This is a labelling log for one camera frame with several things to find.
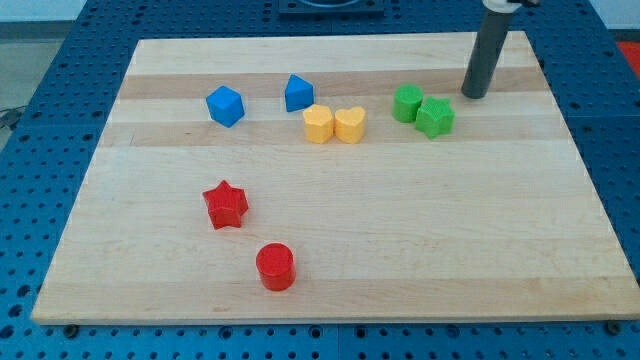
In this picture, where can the yellow heart block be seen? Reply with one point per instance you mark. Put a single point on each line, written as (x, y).
(350, 124)

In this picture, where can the wooden board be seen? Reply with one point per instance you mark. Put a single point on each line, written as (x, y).
(497, 221)

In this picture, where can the yellow hexagon block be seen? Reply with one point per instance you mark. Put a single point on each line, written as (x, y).
(318, 123)

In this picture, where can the blue triangular block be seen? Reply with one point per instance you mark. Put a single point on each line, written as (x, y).
(299, 94)

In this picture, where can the red cylinder block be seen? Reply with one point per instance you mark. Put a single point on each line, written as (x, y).
(276, 267)

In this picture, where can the red star block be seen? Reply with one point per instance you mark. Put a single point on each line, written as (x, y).
(225, 205)

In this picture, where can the green cylinder block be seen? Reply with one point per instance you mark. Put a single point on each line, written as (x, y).
(407, 100)

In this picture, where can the blue cube block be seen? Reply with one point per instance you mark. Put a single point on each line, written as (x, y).
(225, 106)

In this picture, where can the green star block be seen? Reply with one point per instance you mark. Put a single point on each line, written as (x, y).
(435, 117)

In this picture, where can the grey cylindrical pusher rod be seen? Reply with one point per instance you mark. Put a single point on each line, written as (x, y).
(488, 46)

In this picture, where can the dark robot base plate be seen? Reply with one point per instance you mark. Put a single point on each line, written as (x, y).
(298, 8)

